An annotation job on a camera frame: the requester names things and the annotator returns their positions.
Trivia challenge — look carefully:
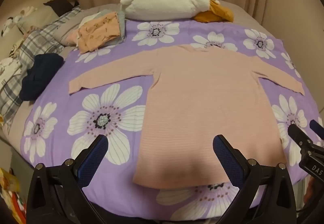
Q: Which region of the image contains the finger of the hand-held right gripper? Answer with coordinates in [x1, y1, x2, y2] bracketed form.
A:
[288, 124, 315, 151]
[310, 120, 324, 138]

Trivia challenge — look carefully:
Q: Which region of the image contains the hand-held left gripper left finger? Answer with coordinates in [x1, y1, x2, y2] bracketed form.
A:
[27, 134, 109, 224]

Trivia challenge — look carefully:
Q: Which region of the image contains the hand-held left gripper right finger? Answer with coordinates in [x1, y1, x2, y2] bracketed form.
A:
[213, 134, 297, 224]

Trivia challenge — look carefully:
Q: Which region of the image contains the pink long-sleeve shirt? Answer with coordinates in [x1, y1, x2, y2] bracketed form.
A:
[69, 45, 305, 190]

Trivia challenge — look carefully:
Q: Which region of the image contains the colourful printed bag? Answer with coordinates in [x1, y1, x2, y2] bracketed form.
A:
[0, 167, 27, 224]

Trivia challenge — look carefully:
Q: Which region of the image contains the navy blue cloth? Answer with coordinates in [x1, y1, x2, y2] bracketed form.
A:
[21, 53, 64, 101]

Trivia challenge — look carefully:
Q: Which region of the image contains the white printed garment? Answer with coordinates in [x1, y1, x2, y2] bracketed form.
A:
[0, 57, 24, 81]

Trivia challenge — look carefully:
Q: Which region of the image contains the orange printed folded garment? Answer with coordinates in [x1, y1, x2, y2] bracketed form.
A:
[76, 12, 121, 53]

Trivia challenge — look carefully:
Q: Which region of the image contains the grey plaid quilt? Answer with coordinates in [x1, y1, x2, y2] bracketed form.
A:
[0, 6, 81, 133]

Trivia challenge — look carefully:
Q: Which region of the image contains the purple floral blanket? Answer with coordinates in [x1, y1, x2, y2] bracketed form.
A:
[20, 18, 324, 219]

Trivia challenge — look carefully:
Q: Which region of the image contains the black cloth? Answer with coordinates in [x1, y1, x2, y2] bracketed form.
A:
[44, 0, 80, 16]

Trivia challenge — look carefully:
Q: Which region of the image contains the white and black plush dog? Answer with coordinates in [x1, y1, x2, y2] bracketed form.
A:
[1, 17, 21, 36]

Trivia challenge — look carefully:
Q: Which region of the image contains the small beige plush toy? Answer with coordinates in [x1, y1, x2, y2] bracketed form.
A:
[21, 6, 37, 16]

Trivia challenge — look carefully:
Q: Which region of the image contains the white duck plush toy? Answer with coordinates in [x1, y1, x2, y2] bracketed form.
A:
[120, 0, 234, 23]

